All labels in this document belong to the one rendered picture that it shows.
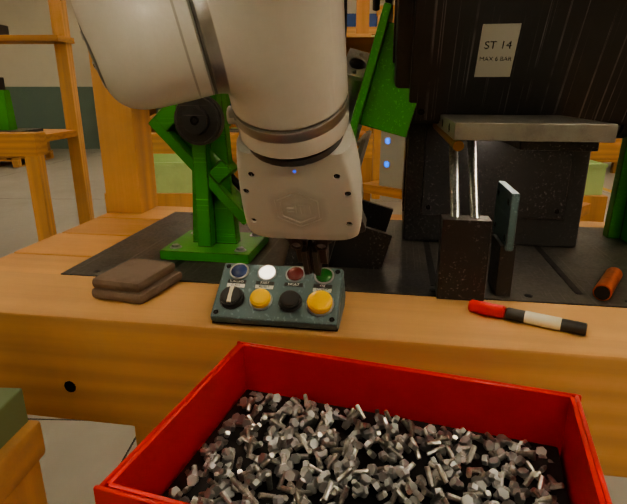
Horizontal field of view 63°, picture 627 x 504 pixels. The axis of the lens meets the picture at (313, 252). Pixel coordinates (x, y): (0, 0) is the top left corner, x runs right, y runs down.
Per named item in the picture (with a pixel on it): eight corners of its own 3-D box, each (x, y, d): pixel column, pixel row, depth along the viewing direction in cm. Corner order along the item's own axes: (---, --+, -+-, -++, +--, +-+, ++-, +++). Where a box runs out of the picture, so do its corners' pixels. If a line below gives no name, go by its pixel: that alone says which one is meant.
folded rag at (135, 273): (137, 274, 76) (134, 255, 75) (184, 279, 74) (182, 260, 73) (90, 299, 67) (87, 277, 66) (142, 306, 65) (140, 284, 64)
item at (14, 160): (19, 167, 813) (14, 139, 800) (-33, 167, 811) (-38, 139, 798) (54, 158, 927) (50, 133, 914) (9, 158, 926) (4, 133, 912)
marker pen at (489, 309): (586, 333, 58) (588, 320, 57) (584, 339, 56) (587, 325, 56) (470, 308, 64) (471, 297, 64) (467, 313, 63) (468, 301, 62)
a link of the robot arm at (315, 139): (212, 131, 35) (223, 164, 37) (342, 133, 33) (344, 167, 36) (239, 61, 40) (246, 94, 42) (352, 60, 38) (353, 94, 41)
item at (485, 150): (577, 248, 89) (611, 37, 78) (400, 240, 93) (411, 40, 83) (547, 223, 106) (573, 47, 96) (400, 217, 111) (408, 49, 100)
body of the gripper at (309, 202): (215, 151, 37) (245, 247, 45) (357, 153, 35) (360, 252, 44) (237, 88, 41) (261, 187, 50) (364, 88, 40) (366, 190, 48)
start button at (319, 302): (331, 316, 58) (330, 310, 57) (306, 314, 58) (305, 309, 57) (334, 294, 59) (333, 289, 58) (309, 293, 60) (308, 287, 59)
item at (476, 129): (613, 154, 52) (619, 123, 51) (451, 151, 54) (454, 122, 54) (524, 128, 89) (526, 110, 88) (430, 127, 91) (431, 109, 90)
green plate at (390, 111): (394, 172, 73) (444, 17, 67) (339, 156, 74) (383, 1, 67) (395, 162, 84) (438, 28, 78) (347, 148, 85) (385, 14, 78)
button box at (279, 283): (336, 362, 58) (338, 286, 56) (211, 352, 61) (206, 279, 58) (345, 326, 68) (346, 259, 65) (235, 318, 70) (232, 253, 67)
